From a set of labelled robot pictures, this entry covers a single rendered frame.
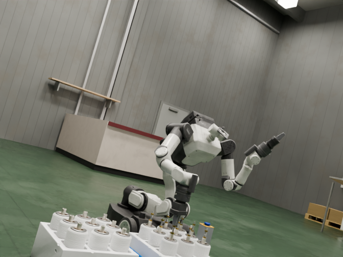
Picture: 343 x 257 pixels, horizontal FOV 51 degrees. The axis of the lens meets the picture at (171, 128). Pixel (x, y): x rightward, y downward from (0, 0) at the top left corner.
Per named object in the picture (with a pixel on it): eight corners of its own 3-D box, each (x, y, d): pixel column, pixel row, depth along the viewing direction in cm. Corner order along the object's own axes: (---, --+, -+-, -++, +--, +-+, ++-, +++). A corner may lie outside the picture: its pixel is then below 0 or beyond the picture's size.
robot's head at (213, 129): (206, 128, 243) (215, 122, 238) (217, 137, 246) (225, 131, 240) (204, 134, 238) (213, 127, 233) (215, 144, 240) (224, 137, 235)
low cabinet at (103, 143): (124, 166, 1010) (134, 133, 1017) (176, 187, 803) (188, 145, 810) (54, 150, 892) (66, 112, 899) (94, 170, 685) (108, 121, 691)
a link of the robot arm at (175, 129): (162, 133, 231) (172, 120, 240) (167, 144, 236) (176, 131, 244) (177, 133, 224) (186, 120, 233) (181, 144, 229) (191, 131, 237)
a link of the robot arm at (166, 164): (168, 169, 199) (149, 157, 213) (174, 182, 205) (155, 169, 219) (182, 158, 203) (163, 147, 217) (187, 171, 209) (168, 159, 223)
